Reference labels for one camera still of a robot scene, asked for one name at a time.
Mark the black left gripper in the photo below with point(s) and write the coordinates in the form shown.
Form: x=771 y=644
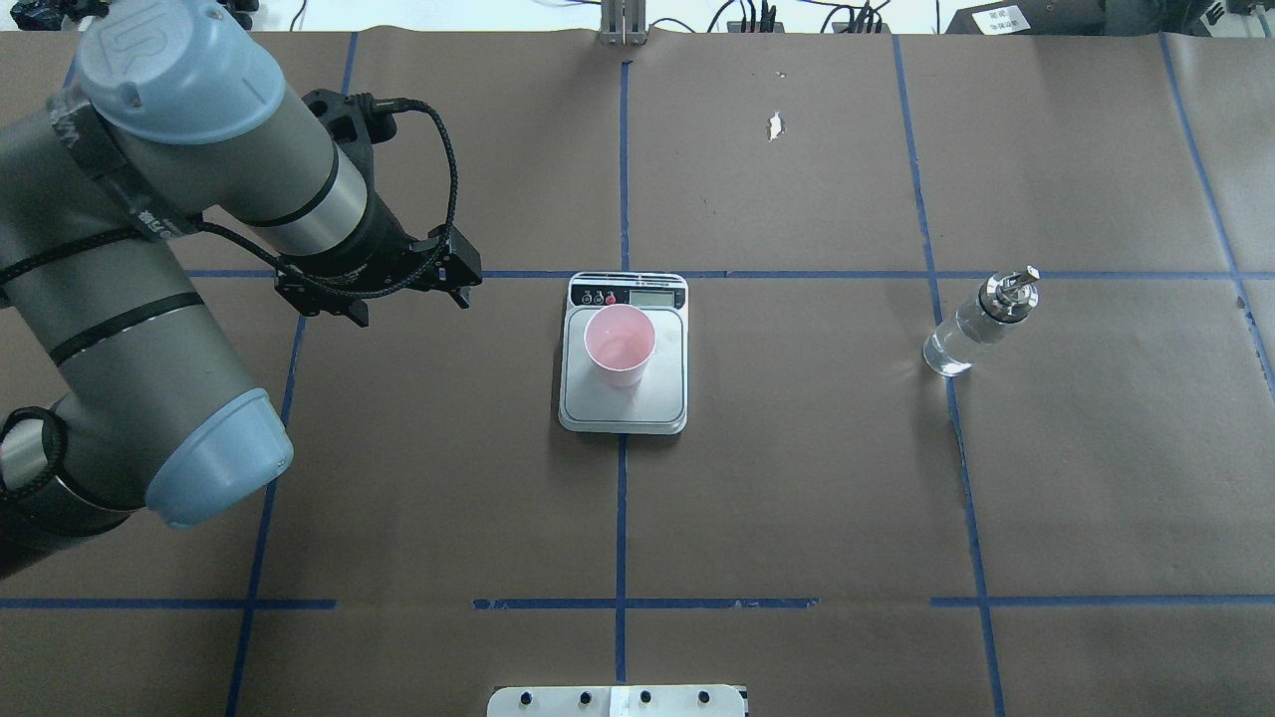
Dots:
x=382 y=236

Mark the pink plastic cup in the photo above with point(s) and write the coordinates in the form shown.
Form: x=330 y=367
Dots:
x=620 y=341

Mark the glass sauce bottle metal spout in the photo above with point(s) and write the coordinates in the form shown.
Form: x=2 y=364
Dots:
x=1003 y=302

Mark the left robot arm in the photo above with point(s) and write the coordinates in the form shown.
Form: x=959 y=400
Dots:
x=178 y=122

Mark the white digital kitchen scale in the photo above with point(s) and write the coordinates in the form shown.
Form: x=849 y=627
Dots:
x=648 y=395

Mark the brown paper table cover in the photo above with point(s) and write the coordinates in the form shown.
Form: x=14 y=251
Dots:
x=1079 y=524

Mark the grey device with label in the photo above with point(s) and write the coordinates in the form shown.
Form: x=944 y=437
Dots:
x=1210 y=19

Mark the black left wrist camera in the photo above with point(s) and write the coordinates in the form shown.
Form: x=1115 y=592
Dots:
x=356 y=123

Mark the aluminium frame post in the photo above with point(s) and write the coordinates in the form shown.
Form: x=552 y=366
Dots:
x=623 y=23

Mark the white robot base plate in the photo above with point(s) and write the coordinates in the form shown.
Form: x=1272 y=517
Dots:
x=714 y=699

